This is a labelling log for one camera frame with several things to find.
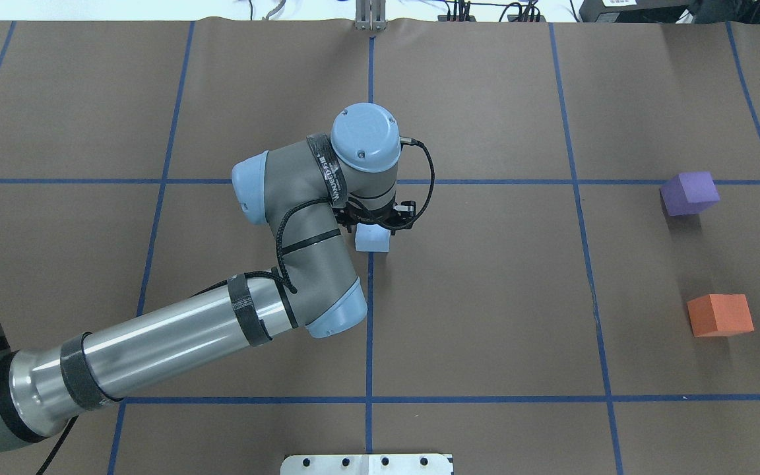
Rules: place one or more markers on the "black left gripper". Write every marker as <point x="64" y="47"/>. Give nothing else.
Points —
<point x="361" y="216"/>

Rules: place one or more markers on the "light blue foam block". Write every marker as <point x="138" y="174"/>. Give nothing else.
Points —
<point x="372" y="239"/>

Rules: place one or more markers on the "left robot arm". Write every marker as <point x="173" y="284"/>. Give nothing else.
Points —
<point x="306" y="193"/>

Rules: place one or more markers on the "purple foam block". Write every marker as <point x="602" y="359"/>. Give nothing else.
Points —
<point x="689" y="193"/>

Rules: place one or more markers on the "orange foam block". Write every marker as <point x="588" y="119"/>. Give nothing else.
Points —
<point x="720" y="315"/>

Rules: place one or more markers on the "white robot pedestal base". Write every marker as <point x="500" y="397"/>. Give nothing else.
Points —
<point x="400" y="463"/>

